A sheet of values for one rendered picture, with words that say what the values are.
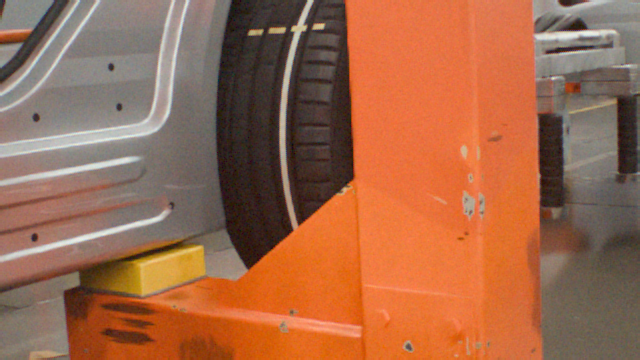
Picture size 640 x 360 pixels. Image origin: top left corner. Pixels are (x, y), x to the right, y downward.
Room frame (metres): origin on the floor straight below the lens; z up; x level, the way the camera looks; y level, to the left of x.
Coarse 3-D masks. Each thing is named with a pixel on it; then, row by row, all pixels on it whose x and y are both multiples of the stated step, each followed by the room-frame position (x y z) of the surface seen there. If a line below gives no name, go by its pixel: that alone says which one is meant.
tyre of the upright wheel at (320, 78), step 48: (288, 0) 1.65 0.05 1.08; (336, 0) 1.59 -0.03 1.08; (240, 48) 1.64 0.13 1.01; (288, 48) 1.58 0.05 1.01; (336, 48) 1.54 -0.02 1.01; (240, 96) 1.60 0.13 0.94; (288, 96) 1.55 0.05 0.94; (336, 96) 1.53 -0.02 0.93; (240, 144) 1.59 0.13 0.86; (288, 144) 1.54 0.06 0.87; (336, 144) 1.53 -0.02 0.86; (240, 192) 1.60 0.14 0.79; (336, 192) 1.52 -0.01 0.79; (240, 240) 1.64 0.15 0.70
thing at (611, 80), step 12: (588, 72) 1.76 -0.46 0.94; (600, 72) 1.74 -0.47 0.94; (612, 72) 1.73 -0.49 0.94; (624, 72) 1.72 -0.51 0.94; (636, 72) 1.74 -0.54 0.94; (588, 84) 1.76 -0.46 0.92; (600, 84) 1.74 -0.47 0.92; (612, 84) 1.73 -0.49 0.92; (624, 84) 1.72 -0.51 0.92; (636, 84) 1.74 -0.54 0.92
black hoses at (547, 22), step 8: (536, 16) 1.81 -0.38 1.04; (544, 16) 1.77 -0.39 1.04; (552, 16) 1.77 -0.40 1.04; (560, 16) 1.77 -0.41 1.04; (568, 16) 1.77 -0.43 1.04; (576, 16) 1.77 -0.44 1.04; (536, 24) 1.77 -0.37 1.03; (544, 24) 1.76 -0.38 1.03; (552, 24) 1.76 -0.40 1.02; (560, 24) 1.75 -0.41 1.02; (568, 24) 1.75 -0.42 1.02; (576, 24) 1.79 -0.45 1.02; (584, 24) 1.78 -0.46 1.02; (536, 32) 1.76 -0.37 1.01; (560, 48) 1.84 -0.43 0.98; (568, 48) 1.82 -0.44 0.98; (576, 48) 1.82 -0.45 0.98; (584, 48) 1.81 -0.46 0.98; (592, 48) 1.80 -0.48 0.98
